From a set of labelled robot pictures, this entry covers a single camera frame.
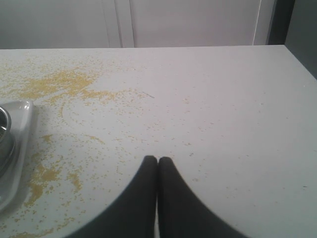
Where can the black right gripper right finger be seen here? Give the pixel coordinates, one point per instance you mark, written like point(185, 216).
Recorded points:
point(181, 214)

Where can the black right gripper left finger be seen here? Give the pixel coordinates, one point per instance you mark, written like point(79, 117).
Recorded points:
point(133, 213)

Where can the round steel mesh sieve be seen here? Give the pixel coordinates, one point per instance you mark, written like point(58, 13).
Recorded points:
point(7, 140)

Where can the white square plastic tray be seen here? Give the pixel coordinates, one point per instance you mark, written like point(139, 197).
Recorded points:
point(21, 114)

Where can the white cabinet behind table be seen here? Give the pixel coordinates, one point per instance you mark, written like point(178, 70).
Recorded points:
point(32, 24)

